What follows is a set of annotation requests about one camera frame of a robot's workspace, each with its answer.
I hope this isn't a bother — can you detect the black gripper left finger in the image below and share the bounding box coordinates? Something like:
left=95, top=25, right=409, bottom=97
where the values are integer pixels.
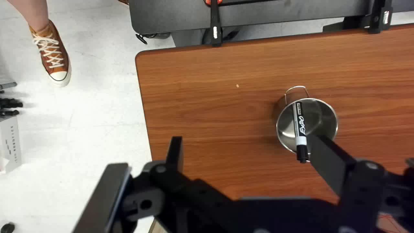
left=143, top=136, right=205, bottom=196

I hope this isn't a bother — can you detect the black ribbed object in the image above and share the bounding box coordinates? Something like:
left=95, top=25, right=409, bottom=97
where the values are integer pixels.
left=0, top=96, right=25, bottom=121

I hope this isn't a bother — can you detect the bare person leg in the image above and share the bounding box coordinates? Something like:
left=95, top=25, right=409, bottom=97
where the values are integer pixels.
left=6, top=0, right=50, bottom=31

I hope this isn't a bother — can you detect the black clamp with orange handle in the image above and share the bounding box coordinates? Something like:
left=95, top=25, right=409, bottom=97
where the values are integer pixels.
left=323, top=0, right=395, bottom=35
left=201, top=0, right=226, bottom=47

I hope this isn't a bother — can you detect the black Expo marker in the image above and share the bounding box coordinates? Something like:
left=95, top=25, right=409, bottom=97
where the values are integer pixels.
left=292, top=101, right=312, bottom=165

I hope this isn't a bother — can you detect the small steel pot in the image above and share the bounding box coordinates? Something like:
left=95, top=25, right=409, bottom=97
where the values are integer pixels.
left=275, top=84, right=341, bottom=154

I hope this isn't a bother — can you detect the small dark round object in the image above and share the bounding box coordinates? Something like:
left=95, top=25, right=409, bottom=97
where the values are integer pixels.
left=0, top=220, right=17, bottom=233

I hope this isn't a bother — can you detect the orange canvas sneaker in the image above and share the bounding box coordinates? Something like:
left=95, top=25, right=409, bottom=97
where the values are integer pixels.
left=29, top=18, right=73, bottom=88

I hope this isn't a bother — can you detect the black perforated breadboard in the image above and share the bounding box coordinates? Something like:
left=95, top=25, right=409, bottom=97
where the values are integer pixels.
left=129, top=0, right=414, bottom=40

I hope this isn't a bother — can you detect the white printed box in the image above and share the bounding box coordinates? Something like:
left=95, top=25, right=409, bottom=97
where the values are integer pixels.
left=0, top=117, right=24, bottom=175

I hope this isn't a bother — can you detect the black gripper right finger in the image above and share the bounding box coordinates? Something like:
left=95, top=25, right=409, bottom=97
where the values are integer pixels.
left=307, top=132, right=387, bottom=205

